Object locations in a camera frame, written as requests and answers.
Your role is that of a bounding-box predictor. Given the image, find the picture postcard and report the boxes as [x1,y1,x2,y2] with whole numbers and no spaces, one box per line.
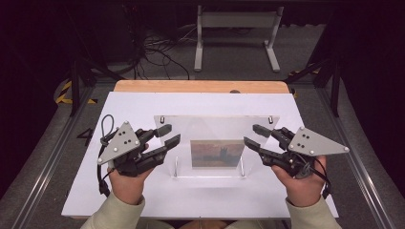
[189,138,245,169]

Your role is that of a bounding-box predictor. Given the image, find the left hand-held gripper cable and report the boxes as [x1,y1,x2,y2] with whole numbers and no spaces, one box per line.
[96,114,117,198]

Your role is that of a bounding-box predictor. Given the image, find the hand-held gripper cable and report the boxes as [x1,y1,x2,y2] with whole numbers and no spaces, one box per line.
[96,114,117,198]
[295,154,333,200]

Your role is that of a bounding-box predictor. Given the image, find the right hand-held gripper cable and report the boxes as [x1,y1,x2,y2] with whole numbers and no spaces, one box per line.
[295,154,333,200]

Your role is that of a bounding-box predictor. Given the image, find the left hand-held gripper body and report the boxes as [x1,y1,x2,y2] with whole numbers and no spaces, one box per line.
[96,120,169,178]

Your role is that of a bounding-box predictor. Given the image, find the aluminium floor rail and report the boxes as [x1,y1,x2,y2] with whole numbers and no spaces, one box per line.
[11,85,97,229]
[317,85,396,229]

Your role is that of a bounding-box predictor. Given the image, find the black tripod stand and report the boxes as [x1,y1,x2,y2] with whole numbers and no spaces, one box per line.
[284,57,342,117]
[67,56,126,117]

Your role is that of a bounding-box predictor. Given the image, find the person's left hand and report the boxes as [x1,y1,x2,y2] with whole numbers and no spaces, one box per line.
[108,142,155,206]

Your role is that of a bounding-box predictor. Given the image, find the clear acrylic photo frame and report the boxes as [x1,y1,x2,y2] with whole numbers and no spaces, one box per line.
[154,114,281,179]

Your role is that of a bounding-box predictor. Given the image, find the person's right hand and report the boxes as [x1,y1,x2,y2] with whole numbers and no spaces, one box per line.
[270,155,328,208]

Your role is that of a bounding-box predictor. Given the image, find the white table board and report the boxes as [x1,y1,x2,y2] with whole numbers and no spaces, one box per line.
[61,91,339,220]

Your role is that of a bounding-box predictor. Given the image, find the bundle of black floor cables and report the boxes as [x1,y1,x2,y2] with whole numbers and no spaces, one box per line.
[122,3,192,81]

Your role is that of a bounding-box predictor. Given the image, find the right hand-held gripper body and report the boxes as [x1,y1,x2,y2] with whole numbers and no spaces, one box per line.
[262,126,351,178]

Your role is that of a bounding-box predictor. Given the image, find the white metal stand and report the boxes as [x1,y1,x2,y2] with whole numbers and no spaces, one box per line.
[193,4,286,73]

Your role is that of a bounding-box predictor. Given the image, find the yellow black floor tape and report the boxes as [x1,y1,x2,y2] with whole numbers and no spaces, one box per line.
[54,80,98,105]

